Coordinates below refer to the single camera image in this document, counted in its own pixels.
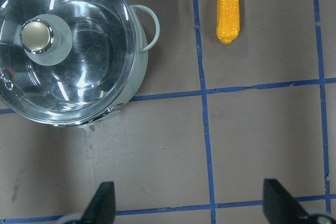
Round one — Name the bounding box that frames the pale green electric pot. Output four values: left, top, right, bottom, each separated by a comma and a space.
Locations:
0, 3, 161, 133

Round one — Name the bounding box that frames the yellow toy corn cob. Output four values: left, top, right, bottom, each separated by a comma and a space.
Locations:
216, 0, 240, 44

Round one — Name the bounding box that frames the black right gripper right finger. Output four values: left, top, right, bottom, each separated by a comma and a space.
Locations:
262, 179, 310, 224

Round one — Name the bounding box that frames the glass pot lid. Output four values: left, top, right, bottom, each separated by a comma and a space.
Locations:
1, 0, 137, 126

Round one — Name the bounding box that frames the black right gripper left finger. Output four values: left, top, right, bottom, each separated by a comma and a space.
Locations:
81, 182, 116, 224

